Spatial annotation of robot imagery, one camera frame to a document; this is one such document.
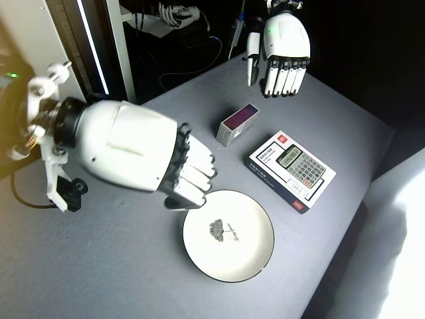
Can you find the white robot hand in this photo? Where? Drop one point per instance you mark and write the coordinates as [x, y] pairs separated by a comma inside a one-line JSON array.
[[133, 143], [287, 36]]

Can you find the small dark rectangular box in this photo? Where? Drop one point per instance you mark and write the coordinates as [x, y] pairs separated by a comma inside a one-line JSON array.
[[237, 124]]

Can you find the person's hand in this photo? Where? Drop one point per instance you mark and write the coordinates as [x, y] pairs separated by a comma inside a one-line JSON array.
[[167, 15], [190, 16]]

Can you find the white calculator box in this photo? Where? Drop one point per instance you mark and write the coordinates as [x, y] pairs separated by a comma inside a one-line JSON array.
[[292, 169]]

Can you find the white plate with leaf print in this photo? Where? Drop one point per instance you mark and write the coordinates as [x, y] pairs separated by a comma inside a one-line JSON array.
[[229, 236]]

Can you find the white light strip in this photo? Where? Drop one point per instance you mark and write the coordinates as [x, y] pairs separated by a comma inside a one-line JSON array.
[[94, 50]]

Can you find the grey table cloth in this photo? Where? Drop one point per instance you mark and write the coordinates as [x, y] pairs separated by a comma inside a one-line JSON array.
[[99, 259]]

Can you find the white cabinet panel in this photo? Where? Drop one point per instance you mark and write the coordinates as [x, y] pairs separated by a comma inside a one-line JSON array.
[[36, 33]]

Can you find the white metal post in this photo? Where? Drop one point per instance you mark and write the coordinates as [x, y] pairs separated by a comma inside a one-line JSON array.
[[121, 50]]

